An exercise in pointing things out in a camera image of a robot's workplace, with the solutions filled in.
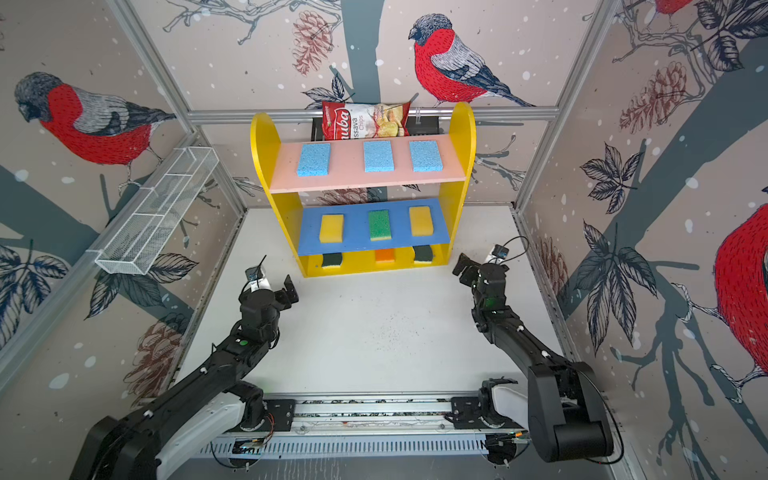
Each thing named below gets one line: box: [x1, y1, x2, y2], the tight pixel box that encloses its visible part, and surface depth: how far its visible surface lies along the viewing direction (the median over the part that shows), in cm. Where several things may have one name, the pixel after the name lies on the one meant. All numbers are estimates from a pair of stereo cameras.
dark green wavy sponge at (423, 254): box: [412, 244, 433, 264], surface depth 106 cm
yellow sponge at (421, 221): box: [409, 206, 434, 237], surface depth 97 cm
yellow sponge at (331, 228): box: [319, 214, 344, 243], surface depth 94 cm
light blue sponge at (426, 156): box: [409, 140, 444, 173], surface depth 78 cm
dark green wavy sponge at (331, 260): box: [322, 252, 342, 268], surface depth 102 cm
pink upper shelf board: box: [271, 157, 467, 194], surface depth 75 cm
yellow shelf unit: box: [251, 102, 476, 277], surface depth 81 cm
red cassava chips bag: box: [322, 101, 411, 141], surface depth 89 cm
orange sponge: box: [375, 249, 395, 264], surface depth 106 cm
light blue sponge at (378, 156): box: [364, 140, 395, 173], surface depth 78 cm
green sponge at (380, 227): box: [369, 210, 392, 241], surface depth 97 cm
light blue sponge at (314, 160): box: [297, 143, 331, 177], surface depth 76 cm
